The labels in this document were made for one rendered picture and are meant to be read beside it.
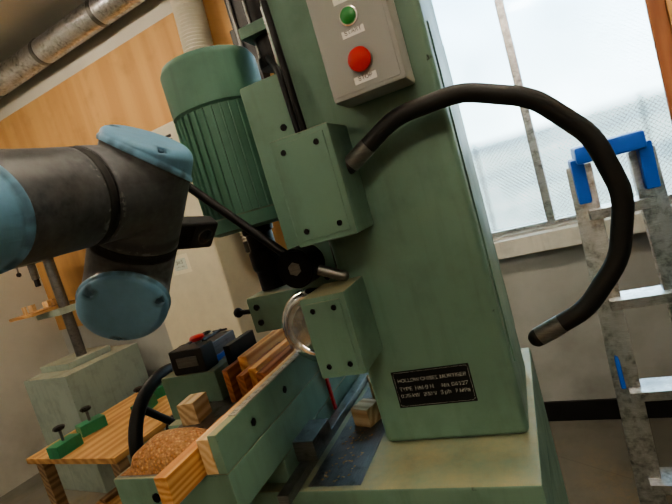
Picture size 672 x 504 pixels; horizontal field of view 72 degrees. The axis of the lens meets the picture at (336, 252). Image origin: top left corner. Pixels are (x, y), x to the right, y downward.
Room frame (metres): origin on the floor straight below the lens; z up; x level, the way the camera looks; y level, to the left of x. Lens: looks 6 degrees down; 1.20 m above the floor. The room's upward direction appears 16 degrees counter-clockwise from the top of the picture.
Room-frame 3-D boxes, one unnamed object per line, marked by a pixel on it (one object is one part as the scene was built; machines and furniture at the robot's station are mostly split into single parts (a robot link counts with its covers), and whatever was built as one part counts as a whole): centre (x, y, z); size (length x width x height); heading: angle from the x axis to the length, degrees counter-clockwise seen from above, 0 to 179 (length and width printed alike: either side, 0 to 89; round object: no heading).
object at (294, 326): (0.72, 0.06, 1.02); 0.12 x 0.03 x 0.12; 67
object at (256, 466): (0.91, 0.24, 0.87); 0.61 x 0.30 x 0.06; 157
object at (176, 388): (0.94, 0.32, 0.91); 0.15 x 0.14 x 0.09; 157
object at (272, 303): (0.88, 0.11, 1.03); 0.14 x 0.07 x 0.09; 67
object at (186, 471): (0.84, 0.15, 0.92); 0.67 x 0.02 x 0.04; 157
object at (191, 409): (0.80, 0.32, 0.92); 0.04 x 0.03 x 0.04; 163
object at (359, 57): (0.60, -0.10, 1.36); 0.03 x 0.01 x 0.03; 67
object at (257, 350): (0.94, 0.19, 0.94); 0.18 x 0.02 x 0.07; 157
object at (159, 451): (0.67, 0.32, 0.92); 0.14 x 0.09 x 0.04; 67
